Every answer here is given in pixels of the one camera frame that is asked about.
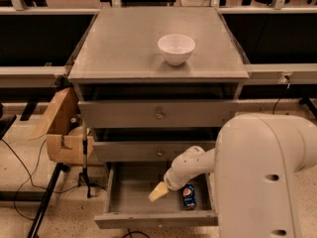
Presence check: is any black floor cable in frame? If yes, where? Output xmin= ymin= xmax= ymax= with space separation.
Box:
xmin=0 ymin=138 xmax=80 ymax=222
xmin=271 ymin=96 xmax=283 ymax=115

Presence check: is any black floor cable right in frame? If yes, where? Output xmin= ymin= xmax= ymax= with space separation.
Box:
xmin=271 ymin=96 xmax=283 ymax=115

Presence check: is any white ceramic bowl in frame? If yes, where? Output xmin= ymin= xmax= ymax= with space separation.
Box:
xmin=158 ymin=34 xmax=195 ymax=65

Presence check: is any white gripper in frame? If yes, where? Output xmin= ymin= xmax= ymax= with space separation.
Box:
xmin=149 ymin=146 xmax=205 ymax=202

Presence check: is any grey drawer cabinet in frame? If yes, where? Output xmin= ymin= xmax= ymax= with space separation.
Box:
xmin=67 ymin=6 xmax=251 ymax=171

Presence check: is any brown cardboard box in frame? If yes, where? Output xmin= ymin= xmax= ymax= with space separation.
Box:
xmin=29 ymin=88 xmax=83 ymax=165

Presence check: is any black cable under drawer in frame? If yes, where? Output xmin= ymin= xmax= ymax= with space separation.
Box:
xmin=121 ymin=228 xmax=151 ymax=238

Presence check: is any grey open bottom drawer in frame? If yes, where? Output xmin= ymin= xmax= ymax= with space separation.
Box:
xmin=94 ymin=162 xmax=218 ymax=229

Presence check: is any black metal frame leg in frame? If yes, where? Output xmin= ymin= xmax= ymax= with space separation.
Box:
xmin=27 ymin=163 xmax=63 ymax=238

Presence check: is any grey top drawer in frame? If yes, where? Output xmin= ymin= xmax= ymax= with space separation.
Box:
xmin=78 ymin=100 xmax=239 ymax=128

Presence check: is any black floor cable left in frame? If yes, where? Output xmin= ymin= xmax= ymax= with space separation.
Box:
xmin=0 ymin=138 xmax=80 ymax=222

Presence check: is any blue pepsi can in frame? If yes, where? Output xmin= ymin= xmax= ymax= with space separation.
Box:
xmin=182 ymin=184 xmax=197 ymax=210

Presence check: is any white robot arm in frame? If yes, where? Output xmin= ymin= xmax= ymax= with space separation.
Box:
xmin=149 ymin=113 xmax=317 ymax=238

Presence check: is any grey middle drawer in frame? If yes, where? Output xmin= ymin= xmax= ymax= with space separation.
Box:
xmin=93 ymin=141 xmax=215 ymax=162

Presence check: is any black tripod stand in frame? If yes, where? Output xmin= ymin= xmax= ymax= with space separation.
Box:
xmin=78 ymin=123 xmax=92 ymax=198

